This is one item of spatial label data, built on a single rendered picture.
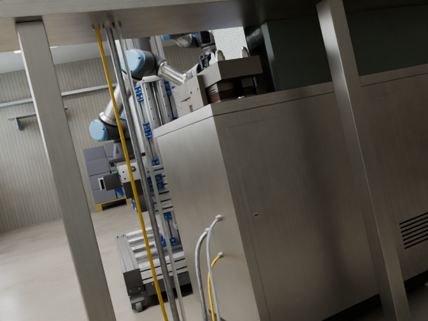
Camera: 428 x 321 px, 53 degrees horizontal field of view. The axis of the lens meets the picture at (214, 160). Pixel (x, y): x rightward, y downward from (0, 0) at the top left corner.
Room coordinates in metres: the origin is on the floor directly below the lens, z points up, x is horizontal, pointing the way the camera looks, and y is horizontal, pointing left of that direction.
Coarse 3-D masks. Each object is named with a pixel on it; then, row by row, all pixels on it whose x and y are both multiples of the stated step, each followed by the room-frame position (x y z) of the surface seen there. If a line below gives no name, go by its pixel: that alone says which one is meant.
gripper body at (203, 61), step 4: (212, 52) 1.84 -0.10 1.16; (200, 56) 1.86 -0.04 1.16; (204, 56) 1.84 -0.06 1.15; (208, 56) 1.83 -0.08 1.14; (200, 60) 1.86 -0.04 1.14; (204, 60) 1.85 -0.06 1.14; (208, 60) 1.82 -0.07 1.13; (200, 64) 1.92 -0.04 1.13; (204, 64) 1.86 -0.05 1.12; (208, 64) 1.82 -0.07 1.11; (196, 68) 1.92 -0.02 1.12; (200, 68) 1.92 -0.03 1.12; (196, 72) 1.92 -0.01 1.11; (200, 72) 1.92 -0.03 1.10
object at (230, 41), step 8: (224, 32) 1.69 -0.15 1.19; (232, 32) 1.63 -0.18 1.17; (240, 32) 1.58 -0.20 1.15; (216, 40) 1.76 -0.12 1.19; (224, 40) 1.70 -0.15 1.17; (232, 40) 1.64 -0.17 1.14; (240, 40) 1.59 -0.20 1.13; (224, 48) 1.71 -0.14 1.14; (232, 48) 1.66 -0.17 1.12; (248, 48) 1.56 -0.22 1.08; (232, 56) 1.67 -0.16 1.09
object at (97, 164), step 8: (104, 144) 8.39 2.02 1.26; (112, 144) 8.42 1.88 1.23; (88, 152) 8.71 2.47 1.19; (96, 152) 8.75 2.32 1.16; (104, 152) 8.80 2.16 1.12; (112, 152) 8.41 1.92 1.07; (88, 160) 8.70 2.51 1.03; (96, 160) 8.33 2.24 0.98; (104, 160) 8.37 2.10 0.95; (88, 168) 8.28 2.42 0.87; (96, 168) 8.32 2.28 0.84; (104, 168) 8.36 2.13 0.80; (112, 168) 8.39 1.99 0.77; (96, 176) 8.31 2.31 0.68; (96, 184) 8.30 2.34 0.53; (96, 192) 8.29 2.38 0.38; (104, 192) 8.33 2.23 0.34; (112, 192) 8.37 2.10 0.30; (96, 200) 8.28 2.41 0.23; (104, 200) 8.32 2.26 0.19; (112, 200) 8.36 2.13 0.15; (128, 200) 8.43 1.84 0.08; (96, 208) 8.26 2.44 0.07
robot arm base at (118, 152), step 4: (120, 140) 2.37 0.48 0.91; (128, 140) 2.38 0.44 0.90; (116, 144) 2.38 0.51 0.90; (120, 144) 2.37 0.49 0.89; (128, 144) 2.38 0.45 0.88; (116, 148) 2.38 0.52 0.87; (120, 148) 2.36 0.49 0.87; (128, 148) 2.37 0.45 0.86; (132, 148) 2.38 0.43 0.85; (116, 152) 2.38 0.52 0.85; (120, 152) 2.36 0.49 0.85; (128, 152) 2.36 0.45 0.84; (132, 152) 2.37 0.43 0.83; (116, 156) 2.37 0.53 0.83; (120, 156) 2.36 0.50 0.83; (124, 156) 2.35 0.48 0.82
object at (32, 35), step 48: (336, 0) 1.35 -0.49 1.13; (48, 48) 0.99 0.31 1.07; (336, 48) 1.34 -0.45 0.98; (48, 96) 0.98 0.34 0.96; (336, 96) 1.38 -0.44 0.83; (48, 144) 0.97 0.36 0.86; (96, 240) 0.99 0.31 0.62; (384, 240) 1.34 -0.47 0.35; (96, 288) 0.98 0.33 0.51; (384, 288) 1.36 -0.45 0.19
